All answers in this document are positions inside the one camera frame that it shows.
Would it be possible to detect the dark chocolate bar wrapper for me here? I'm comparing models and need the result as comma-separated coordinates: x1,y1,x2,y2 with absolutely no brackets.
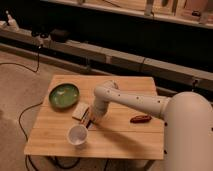
80,109,92,128

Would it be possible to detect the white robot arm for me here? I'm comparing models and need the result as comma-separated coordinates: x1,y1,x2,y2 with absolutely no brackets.
92,81,213,171

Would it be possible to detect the green bowl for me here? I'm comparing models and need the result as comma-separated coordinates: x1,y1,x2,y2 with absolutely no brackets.
49,83,80,109

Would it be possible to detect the small red-brown object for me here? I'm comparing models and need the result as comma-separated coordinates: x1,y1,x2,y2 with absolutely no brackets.
130,115,152,123

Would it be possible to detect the wooden table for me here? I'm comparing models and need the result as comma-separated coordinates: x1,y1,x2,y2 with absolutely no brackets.
23,74,173,162

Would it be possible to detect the white paper cup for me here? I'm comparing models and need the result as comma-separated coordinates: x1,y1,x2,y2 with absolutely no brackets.
67,124,88,147

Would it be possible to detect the dark box on ledge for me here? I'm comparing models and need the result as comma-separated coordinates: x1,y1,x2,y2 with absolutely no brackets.
50,29,69,43

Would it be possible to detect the white bottle on ledge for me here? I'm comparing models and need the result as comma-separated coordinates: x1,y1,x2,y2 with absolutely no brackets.
6,11,19,31

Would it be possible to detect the black floor cable left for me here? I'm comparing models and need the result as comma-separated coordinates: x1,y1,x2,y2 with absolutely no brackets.
18,101,44,171

